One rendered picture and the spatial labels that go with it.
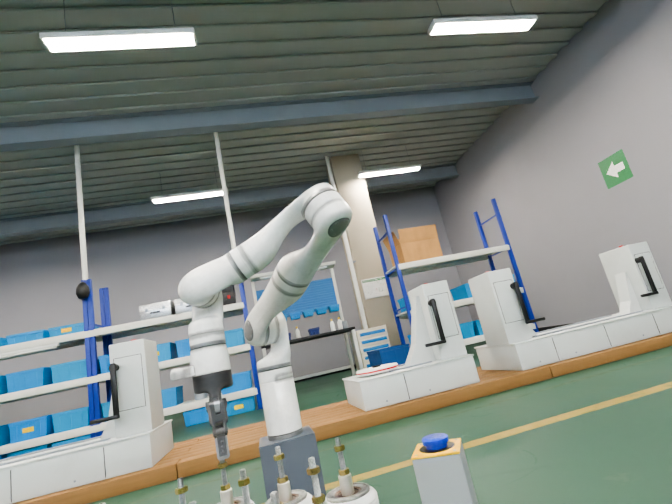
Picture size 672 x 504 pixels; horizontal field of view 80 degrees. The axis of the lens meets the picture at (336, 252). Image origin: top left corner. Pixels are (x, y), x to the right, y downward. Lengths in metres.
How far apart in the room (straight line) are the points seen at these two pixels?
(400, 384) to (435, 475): 2.09
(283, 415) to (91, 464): 1.82
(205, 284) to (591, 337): 3.03
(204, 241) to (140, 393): 6.94
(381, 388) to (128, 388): 1.53
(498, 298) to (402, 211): 7.25
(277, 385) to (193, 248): 8.43
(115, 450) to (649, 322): 3.72
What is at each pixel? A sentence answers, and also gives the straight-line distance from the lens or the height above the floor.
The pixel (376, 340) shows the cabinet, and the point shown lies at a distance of 6.15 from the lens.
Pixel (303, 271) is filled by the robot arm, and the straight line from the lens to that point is 0.92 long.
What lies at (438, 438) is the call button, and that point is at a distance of 0.67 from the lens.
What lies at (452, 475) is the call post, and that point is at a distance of 0.66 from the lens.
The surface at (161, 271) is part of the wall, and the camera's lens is 9.44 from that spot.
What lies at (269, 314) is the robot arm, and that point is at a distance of 1.03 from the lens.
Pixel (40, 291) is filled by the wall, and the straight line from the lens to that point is 10.16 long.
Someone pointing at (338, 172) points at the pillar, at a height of 3.65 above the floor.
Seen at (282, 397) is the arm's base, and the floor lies 0.40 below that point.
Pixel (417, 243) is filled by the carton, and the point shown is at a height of 1.71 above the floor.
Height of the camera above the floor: 0.49
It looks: 13 degrees up
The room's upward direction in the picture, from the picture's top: 12 degrees counter-clockwise
